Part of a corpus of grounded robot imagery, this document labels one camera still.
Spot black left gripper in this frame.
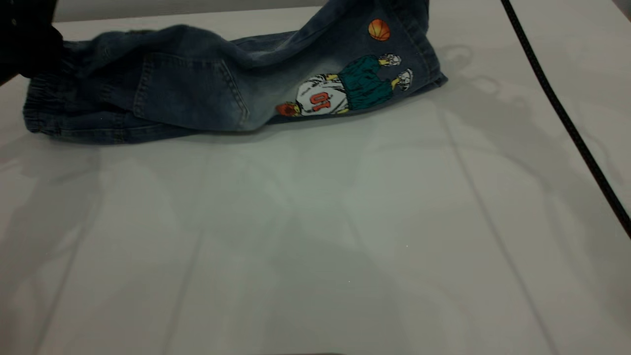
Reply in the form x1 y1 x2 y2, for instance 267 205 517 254
0 0 64 84

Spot blue denim kids jeans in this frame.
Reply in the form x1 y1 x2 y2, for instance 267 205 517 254
22 0 448 145

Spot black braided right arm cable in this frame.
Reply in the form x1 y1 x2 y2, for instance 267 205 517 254
500 0 631 240

